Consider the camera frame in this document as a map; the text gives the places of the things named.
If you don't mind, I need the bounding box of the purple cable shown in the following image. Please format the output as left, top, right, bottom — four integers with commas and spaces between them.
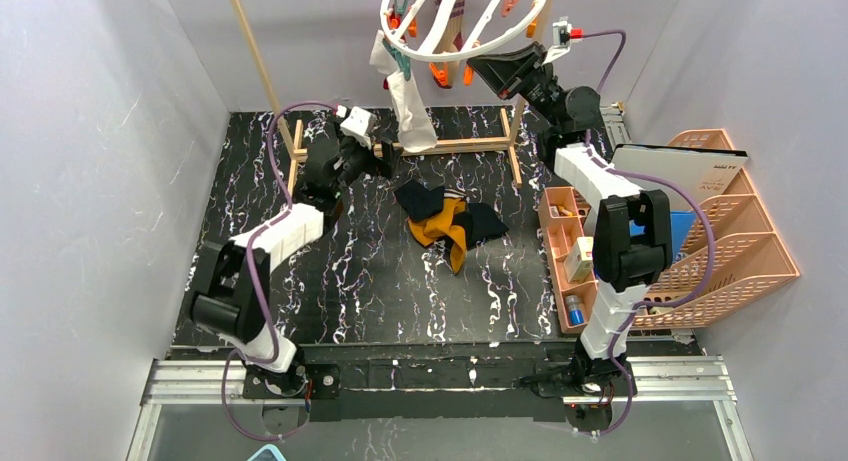
576, 28, 719, 438
221, 100, 346, 443

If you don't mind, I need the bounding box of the peach desk organizer tray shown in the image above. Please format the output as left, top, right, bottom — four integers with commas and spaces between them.
537, 187, 597, 334

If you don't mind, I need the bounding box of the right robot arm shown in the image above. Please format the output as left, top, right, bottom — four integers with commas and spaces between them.
467, 42, 672, 387

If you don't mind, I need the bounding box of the wooden hanger stand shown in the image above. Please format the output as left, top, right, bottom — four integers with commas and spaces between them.
221, 0, 558, 205

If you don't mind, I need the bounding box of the white sock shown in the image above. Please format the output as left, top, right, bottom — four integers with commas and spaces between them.
369, 31, 438, 153

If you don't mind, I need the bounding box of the small white box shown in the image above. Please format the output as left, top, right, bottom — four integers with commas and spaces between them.
563, 236, 594, 284

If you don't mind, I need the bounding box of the white book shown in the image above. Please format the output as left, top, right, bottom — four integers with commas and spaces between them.
611, 144, 749, 203

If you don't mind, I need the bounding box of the blue capped bottle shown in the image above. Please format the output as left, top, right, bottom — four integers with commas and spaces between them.
564, 295, 585, 327

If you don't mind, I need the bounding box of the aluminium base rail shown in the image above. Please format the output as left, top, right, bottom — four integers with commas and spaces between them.
128, 356, 753, 460

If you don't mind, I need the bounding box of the blue folder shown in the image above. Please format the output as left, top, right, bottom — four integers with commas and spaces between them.
629, 206, 696, 270

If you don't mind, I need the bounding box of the black sock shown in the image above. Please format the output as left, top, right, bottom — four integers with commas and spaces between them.
453, 203, 509, 250
394, 180, 445, 222

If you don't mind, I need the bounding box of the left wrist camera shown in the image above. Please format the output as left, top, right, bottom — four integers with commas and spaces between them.
335, 104, 376, 149

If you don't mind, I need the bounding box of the white round clip hanger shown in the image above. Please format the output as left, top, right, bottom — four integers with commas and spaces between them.
378, 0, 552, 63

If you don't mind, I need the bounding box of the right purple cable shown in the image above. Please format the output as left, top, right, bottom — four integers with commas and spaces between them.
576, 28, 719, 438

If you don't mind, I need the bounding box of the peach plastic file rack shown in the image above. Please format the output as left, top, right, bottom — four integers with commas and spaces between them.
633, 168, 800, 331

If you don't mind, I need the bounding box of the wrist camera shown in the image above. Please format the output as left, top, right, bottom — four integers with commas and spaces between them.
335, 104, 376, 149
543, 16, 584, 64

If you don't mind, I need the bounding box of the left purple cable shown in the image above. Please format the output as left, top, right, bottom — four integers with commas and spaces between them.
221, 100, 346, 443

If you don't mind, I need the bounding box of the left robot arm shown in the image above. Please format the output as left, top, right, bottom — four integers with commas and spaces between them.
184, 129, 400, 374

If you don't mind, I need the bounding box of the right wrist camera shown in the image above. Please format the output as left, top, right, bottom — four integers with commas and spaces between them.
543, 16, 584, 64

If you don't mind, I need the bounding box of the mustard yellow striped sock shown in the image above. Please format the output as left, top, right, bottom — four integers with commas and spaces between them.
407, 197, 468, 274

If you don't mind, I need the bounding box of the maroon beige purple striped sock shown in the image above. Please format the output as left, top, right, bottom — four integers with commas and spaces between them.
434, 0, 466, 53

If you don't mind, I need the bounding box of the orange clothes clip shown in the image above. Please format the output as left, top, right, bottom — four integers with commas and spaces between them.
429, 63, 452, 89

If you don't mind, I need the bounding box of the light blue object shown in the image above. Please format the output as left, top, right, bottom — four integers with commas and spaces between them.
247, 444, 286, 461

